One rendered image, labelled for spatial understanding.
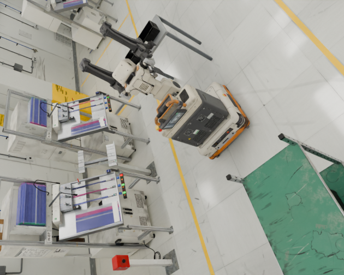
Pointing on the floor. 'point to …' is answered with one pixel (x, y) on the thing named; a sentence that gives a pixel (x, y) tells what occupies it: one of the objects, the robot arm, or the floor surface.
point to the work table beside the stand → (173, 38)
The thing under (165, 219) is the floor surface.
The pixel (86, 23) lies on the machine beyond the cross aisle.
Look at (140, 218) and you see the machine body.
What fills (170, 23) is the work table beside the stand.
